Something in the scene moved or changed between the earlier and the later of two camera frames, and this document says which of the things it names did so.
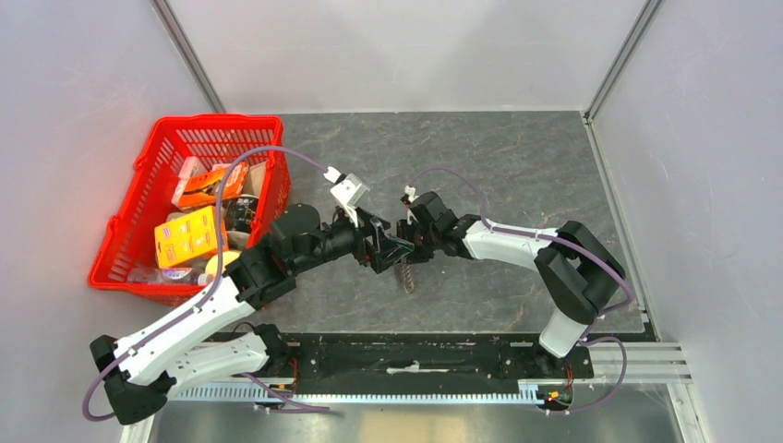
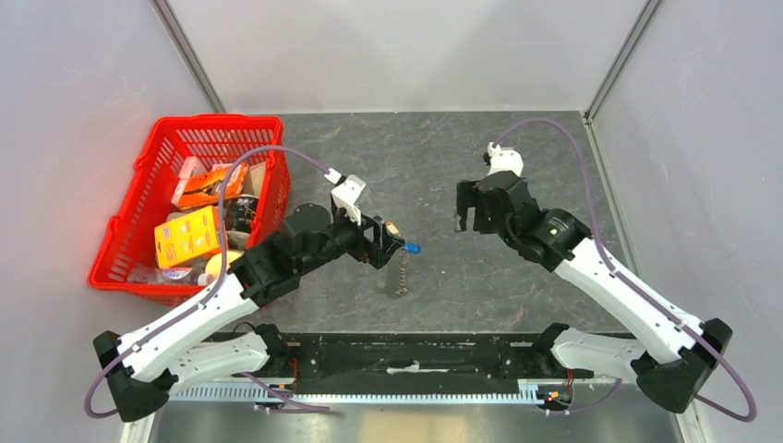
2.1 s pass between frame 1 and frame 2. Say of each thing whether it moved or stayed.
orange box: stayed
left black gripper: stayed
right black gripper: moved
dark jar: stayed
